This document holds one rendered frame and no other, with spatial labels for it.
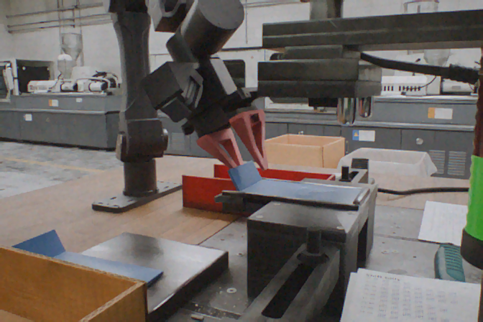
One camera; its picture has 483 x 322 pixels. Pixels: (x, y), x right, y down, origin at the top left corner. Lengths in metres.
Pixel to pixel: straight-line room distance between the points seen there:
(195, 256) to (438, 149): 4.56
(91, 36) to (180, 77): 10.08
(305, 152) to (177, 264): 2.34
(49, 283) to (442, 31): 0.41
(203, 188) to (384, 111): 4.35
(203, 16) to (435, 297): 0.35
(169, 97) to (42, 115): 8.20
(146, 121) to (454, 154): 4.41
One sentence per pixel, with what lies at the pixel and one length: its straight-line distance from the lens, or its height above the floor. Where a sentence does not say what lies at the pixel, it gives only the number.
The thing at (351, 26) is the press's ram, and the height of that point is 1.17.
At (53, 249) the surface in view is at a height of 0.93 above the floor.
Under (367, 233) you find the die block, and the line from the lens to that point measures 0.52.
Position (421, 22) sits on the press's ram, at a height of 1.17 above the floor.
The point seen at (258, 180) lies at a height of 0.99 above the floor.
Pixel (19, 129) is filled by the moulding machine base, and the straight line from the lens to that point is 9.28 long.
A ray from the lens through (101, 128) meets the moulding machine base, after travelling 7.38.
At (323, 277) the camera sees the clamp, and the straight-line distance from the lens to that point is 0.32.
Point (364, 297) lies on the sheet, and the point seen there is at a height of 0.95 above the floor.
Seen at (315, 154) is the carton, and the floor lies 0.67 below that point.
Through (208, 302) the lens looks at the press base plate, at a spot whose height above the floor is 0.90.
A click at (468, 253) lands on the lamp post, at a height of 1.04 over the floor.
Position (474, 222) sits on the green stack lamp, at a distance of 0.20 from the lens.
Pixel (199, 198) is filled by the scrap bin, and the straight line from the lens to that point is 0.72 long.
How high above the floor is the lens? 1.11
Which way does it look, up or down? 9 degrees down
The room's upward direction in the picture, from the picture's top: straight up
